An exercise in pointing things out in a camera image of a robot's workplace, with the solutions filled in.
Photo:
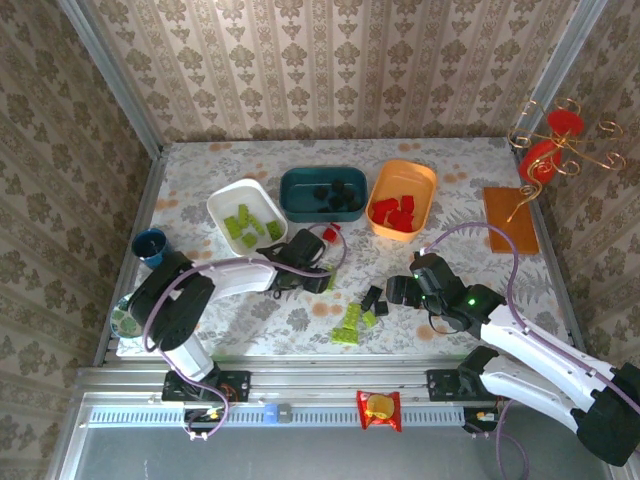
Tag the white plastic container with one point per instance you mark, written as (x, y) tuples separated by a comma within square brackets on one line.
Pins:
[(220, 205)]

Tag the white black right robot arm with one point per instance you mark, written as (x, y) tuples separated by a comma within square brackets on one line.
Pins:
[(540, 350)]

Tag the black lego brick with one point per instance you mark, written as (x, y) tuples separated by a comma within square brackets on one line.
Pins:
[(320, 193), (368, 301), (351, 201), (336, 204), (381, 308), (374, 291), (340, 186)]

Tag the square green lego brick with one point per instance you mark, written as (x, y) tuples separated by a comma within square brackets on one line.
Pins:
[(274, 230), (249, 240), (232, 226)]

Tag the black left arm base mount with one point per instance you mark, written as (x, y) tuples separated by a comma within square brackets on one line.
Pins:
[(235, 385)]

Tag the red snack bag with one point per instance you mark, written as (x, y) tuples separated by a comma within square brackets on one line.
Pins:
[(378, 410)]

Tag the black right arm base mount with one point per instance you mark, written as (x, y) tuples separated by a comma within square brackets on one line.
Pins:
[(442, 385)]

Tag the red lego brick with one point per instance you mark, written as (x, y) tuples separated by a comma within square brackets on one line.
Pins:
[(331, 235), (407, 204), (384, 210), (395, 219), (407, 223)]

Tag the aluminium side rail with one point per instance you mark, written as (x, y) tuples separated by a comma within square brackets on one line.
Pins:
[(145, 200), (567, 310)]

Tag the aluminium frame post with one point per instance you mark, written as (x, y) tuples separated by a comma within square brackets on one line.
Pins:
[(115, 75), (552, 75)]

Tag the floral patterned tablecloth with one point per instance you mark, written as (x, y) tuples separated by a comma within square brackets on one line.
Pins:
[(310, 160)]

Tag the long green lego brick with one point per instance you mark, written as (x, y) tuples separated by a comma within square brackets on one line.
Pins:
[(251, 219), (352, 315), (346, 336)]

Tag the teal plastic container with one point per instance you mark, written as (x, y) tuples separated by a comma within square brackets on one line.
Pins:
[(300, 182)]

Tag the aluminium front rail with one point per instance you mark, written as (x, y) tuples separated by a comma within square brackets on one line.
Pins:
[(320, 375)]

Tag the red round candle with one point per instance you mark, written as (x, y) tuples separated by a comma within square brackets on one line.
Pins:
[(535, 162), (562, 121)]

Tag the orange wooden board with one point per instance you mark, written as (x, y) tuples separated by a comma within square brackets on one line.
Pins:
[(510, 220)]

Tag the blue cup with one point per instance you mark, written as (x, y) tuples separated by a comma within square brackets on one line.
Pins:
[(150, 245)]

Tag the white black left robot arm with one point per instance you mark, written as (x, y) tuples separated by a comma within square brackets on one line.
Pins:
[(235, 277)]

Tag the orange plastic container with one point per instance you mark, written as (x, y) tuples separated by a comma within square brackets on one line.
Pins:
[(405, 177)]

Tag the green patterned plate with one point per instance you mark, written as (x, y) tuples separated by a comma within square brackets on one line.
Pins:
[(122, 320)]

